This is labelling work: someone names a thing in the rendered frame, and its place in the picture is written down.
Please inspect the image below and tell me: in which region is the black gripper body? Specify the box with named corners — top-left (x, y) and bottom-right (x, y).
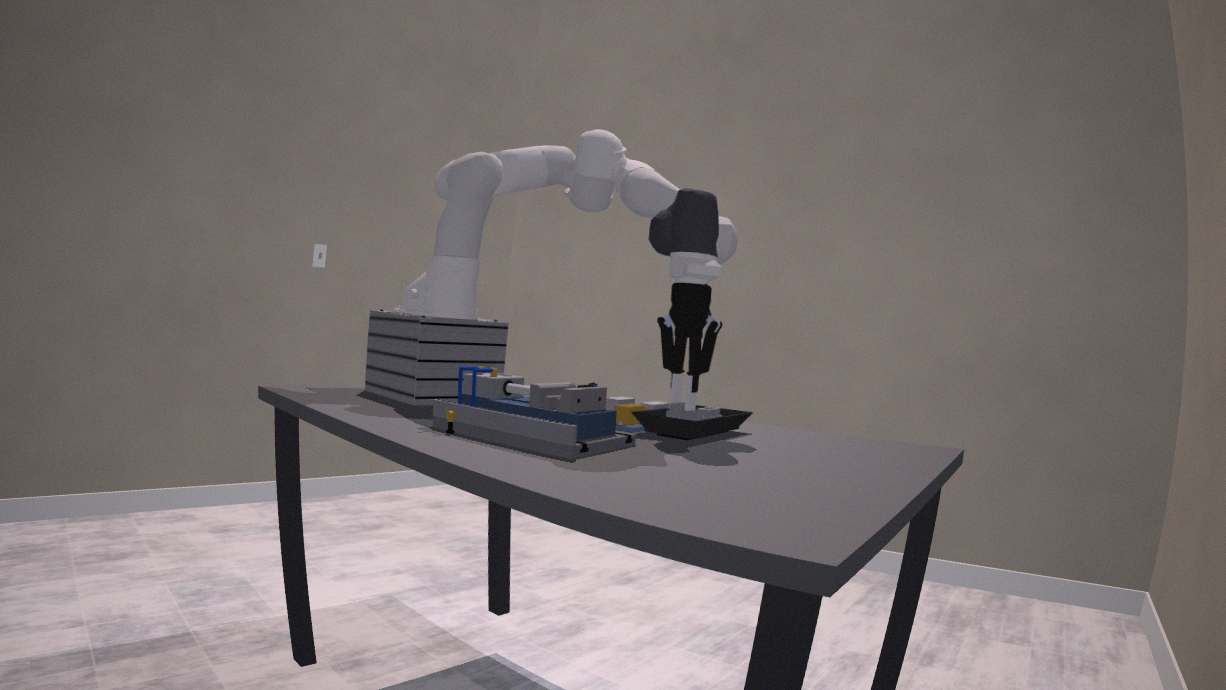
top-left (669, 283), bottom-right (712, 333)

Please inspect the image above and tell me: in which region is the orange-yellow rectangular block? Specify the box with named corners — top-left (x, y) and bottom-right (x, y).
top-left (614, 404), bottom-right (645, 425)

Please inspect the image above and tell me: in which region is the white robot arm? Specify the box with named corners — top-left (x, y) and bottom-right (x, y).
top-left (392, 129), bottom-right (738, 320)

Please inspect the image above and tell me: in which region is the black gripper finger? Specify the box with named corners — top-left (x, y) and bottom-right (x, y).
top-left (685, 313), bottom-right (722, 411)
top-left (657, 313), bottom-right (688, 403)

